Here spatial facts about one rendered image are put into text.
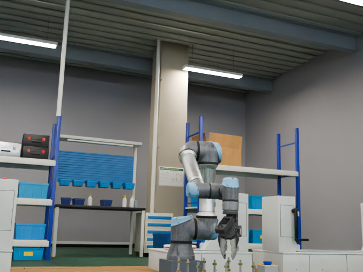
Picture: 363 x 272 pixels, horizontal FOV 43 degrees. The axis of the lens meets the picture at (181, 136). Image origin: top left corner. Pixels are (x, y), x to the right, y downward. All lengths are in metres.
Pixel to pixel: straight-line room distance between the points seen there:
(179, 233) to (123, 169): 5.61
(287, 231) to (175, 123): 4.51
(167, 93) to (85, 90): 2.57
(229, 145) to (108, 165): 2.11
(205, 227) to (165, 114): 6.22
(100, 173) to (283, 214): 4.08
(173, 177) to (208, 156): 5.95
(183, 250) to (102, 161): 5.60
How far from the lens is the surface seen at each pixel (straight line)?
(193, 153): 2.44
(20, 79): 10.53
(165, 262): 2.48
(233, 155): 7.40
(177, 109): 8.70
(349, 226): 8.66
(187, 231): 2.46
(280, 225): 4.57
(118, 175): 7.96
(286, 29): 8.15
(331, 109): 9.21
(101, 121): 10.54
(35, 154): 6.46
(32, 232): 6.40
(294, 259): 4.59
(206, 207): 2.50
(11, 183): 3.80
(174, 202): 8.42
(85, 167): 7.86
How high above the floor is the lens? 0.47
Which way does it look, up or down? 11 degrees up
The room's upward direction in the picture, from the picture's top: 2 degrees clockwise
